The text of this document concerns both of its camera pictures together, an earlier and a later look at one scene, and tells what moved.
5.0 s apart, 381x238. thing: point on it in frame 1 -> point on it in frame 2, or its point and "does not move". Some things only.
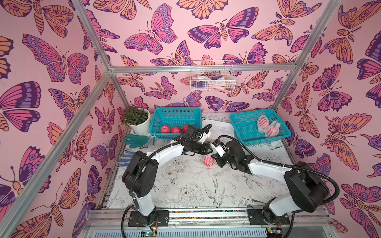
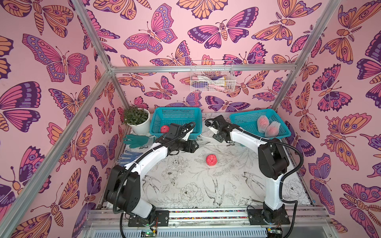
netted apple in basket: x=263 y=122 does not move
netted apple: x=165 y=129 does not move
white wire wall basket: x=212 y=76 does not move
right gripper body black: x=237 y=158 -> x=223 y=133
